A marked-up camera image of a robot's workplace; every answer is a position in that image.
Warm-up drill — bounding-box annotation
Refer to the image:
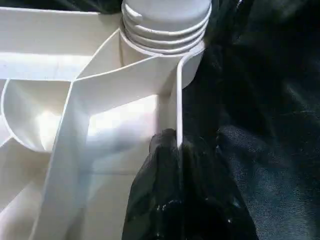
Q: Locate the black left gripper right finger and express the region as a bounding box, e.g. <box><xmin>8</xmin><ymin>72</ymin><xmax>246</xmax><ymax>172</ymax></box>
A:
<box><xmin>180</xmin><ymin>138</ymin><xmax>259</xmax><ymax>240</ymax></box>

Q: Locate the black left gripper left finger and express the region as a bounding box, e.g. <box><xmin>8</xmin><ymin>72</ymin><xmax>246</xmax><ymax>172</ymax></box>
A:
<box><xmin>121</xmin><ymin>127</ymin><xmax>185</xmax><ymax>240</ymax></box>

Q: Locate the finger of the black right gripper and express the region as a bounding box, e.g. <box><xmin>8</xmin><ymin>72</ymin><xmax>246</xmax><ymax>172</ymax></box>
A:
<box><xmin>203</xmin><ymin>0</ymin><xmax>245</xmax><ymax>48</ymax></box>

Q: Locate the white plastic table leg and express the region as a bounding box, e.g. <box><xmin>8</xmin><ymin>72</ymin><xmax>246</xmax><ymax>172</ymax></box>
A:
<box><xmin>120</xmin><ymin>0</ymin><xmax>214</xmax><ymax>55</ymax></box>

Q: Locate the white plastic table top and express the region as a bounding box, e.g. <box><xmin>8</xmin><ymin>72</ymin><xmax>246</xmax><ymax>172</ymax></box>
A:
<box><xmin>0</xmin><ymin>6</ymin><xmax>209</xmax><ymax>240</ymax></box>

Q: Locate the black mat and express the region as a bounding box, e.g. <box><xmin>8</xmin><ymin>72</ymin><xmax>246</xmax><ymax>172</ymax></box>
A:
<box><xmin>179</xmin><ymin>0</ymin><xmax>320</xmax><ymax>240</ymax></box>

